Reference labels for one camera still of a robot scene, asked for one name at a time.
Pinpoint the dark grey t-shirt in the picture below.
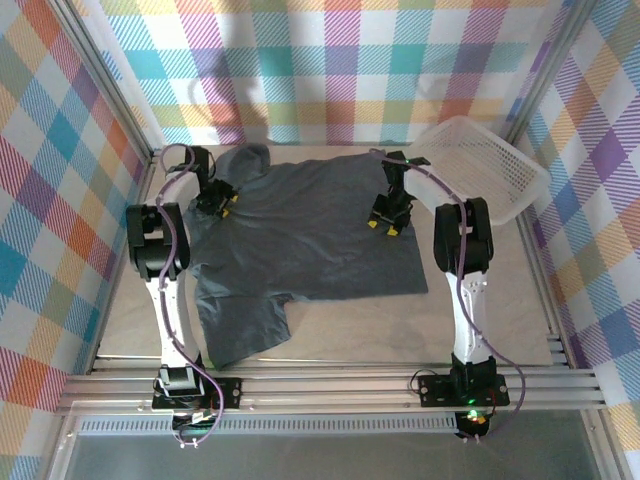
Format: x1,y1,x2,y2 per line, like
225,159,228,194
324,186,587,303
184,143,429,371

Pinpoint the wide aluminium base rail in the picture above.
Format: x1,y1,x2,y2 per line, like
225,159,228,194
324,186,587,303
57,374,609,416

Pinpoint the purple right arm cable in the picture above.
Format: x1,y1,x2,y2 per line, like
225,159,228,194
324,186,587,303
368,147,526,444

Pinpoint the right aluminium frame post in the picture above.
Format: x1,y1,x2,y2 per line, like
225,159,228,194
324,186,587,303
504,0,596,144

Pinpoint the narrow aluminium table rail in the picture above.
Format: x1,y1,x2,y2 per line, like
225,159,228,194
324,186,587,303
87,355,574,374

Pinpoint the slotted grey cable duct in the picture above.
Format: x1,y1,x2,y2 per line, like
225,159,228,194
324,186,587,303
74,418,461,435

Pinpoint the white perforated plastic basket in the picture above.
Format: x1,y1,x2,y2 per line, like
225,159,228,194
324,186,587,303
409,115,551,227

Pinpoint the left aluminium frame post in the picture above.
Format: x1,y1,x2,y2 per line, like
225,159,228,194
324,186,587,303
49,0,162,164

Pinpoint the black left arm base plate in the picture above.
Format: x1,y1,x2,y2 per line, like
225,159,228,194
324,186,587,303
152,377,244,411

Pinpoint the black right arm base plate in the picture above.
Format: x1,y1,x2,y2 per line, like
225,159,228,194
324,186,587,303
417,372,511,407

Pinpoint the aluminium frame post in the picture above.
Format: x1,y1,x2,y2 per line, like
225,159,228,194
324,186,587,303
49,0,162,164
504,0,596,144

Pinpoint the left aluminium side rail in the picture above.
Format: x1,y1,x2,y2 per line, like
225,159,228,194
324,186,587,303
88,152,161,374

